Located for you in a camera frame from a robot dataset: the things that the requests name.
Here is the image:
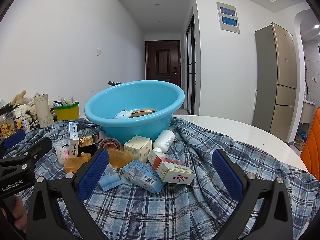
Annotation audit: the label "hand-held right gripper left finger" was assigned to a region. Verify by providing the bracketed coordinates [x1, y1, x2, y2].
[26, 147, 110, 240]

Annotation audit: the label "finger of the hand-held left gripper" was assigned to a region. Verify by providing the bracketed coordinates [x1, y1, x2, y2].
[0, 129, 27, 158]
[0, 137, 53, 174]

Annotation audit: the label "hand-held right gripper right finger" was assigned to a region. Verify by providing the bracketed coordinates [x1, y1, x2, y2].
[212, 149, 293, 240]

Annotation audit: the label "blue tissue pack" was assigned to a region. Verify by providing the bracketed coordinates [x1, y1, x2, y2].
[122, 160, 167, 195]
[99, 164, 123, 192]

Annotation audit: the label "tall white and blue box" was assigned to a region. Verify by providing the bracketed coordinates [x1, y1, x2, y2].
[68, 122, 80, 158]

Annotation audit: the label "red and white box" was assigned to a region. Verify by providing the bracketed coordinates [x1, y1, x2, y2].
[147, 148, 184, 172]

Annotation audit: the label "light blue plastic basin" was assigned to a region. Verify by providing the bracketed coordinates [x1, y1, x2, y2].
[84, 80, 185, 147]

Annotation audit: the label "yellow container with green rim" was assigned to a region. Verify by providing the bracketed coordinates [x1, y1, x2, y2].
[54, 101, 80, 122]

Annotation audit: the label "person's left hand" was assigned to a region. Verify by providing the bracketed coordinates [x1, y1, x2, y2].
[0, 195, 27, 232]

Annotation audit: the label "clear jar with black lid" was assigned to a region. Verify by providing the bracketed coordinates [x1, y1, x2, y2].
[0, 104, 19, 139]

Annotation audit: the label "small white spray bottle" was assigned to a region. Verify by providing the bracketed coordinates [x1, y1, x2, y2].
[20, 107, 31, 133]

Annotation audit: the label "orange translucent soap case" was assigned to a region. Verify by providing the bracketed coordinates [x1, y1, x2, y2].
[107, 148, 133, 168]
[64, 153, 92, 173]

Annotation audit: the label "white bunny toy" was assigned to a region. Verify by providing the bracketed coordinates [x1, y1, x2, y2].
[54, 141, 70, 165]

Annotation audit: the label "black case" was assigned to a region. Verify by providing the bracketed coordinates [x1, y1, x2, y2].
[81, 146, 98, 158]

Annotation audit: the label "pink collapsible cup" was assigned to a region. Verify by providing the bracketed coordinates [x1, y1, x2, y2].
[98, 131, 121, 157]

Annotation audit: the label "gold and blue box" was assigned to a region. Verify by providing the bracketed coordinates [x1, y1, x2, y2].
[79, 134, 100, 148]

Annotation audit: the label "beige cylinder tube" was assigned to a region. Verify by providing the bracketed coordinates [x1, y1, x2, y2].
[33, 93, 53, 128]

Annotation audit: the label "beige plush toy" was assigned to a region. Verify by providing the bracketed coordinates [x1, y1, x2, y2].
[11, 89, 34, 110]

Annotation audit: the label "cream cardboard box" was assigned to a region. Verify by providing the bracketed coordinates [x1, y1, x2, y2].
[123, 135, 153, 163]

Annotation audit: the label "plastic-wrapped utensils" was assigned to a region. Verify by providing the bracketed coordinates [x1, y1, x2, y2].
[54, 96, 75, 106]

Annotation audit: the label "white and blue packet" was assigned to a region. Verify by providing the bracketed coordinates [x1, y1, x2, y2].
[113, 109, 132, 119]

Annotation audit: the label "blue plaid cloth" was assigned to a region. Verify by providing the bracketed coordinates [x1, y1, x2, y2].
[4, 116, 320, 240]

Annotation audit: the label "white plastic bottle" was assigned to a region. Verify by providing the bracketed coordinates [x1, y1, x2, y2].
[152, 129, 175, 153]

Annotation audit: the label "tan round case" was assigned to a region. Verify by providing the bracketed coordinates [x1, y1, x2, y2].
[130, 108, 157, 118]

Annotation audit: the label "orange chair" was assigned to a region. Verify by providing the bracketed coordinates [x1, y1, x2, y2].
[299, 106, 320, 180]

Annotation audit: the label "gold refrigerator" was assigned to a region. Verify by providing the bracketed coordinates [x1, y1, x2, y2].
[252, 22, 303, 143]

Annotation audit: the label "black framed glass door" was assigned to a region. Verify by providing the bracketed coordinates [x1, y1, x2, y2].
[185, 15, 196, 115]

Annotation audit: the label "dark brown door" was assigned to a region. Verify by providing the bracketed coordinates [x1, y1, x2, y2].
[145, 40, 181, 87]

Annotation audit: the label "grey wall panel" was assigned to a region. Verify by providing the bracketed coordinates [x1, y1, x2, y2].
[216, 2, 240, 34]

